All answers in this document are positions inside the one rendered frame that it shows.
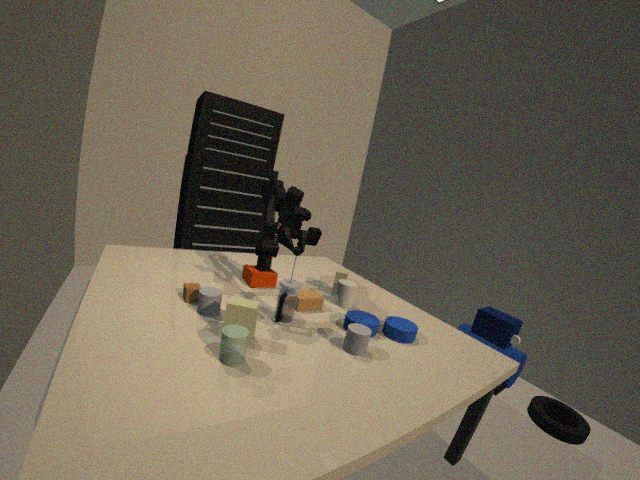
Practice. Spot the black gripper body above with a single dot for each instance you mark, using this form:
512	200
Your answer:
295	231

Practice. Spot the pale yellow block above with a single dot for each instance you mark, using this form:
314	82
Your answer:
340	274
243	312

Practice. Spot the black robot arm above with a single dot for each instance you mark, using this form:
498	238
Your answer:
285	203

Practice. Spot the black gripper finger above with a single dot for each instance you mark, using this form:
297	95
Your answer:
303	239
284	238

